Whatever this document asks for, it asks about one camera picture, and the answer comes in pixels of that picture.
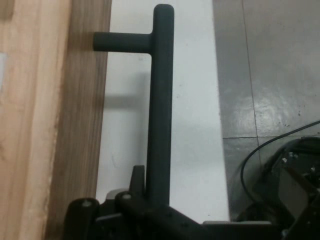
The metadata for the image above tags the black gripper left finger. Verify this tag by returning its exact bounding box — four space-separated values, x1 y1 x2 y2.
64 165 148 240

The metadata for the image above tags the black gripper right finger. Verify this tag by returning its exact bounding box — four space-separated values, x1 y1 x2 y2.
122 196 274 240

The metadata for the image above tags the wooden drawer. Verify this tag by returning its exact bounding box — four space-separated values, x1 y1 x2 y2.
0 0 113 240

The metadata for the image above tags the black drawer handle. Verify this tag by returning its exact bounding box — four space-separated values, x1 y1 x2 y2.
93 3 175 210

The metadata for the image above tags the black device on floor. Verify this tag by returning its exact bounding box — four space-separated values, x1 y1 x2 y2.
229 136 320 240

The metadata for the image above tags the thin black floor cable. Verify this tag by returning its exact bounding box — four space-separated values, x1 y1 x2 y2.
239 120 320 201

